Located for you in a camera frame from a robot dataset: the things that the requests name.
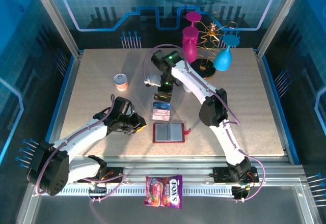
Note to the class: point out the blue VIP chip card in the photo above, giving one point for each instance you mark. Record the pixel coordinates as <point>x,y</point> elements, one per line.
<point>161,106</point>

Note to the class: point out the pink patterned card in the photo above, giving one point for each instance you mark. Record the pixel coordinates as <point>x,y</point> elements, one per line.
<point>161,115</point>

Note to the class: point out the red leather card holder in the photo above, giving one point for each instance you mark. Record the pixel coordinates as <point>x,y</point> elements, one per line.
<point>175,132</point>

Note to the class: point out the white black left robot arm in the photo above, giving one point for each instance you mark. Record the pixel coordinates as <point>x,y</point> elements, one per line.
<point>84,137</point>

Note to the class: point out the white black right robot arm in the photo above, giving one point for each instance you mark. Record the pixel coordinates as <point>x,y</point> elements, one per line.
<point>193,84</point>

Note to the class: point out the magenta wine glass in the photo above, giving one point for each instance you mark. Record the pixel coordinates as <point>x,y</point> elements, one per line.
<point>189,53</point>

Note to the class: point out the small pink tin can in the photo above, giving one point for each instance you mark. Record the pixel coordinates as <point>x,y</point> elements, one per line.
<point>121,84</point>

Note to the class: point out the blue wine glass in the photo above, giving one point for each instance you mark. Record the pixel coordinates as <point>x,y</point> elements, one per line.
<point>222,61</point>

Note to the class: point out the purple Fox's candy bag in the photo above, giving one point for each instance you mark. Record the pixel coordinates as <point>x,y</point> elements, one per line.
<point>163,191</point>

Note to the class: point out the small circuit board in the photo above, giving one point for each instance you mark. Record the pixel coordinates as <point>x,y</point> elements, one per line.
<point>240,192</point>
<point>98,189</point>

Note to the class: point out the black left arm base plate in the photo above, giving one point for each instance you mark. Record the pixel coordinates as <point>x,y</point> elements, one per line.
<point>117,171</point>

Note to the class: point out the wide aluminium base rail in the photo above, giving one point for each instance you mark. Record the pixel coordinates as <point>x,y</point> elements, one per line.
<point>178,163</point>

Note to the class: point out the aluminium table edge rail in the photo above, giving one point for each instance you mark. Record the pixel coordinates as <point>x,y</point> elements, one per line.
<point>63,107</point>
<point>275,107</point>

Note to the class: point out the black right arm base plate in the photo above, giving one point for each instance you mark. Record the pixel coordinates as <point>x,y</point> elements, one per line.
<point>219,175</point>

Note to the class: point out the aluminium frame post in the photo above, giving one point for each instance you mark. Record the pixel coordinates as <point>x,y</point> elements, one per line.
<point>57,17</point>
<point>279,17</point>

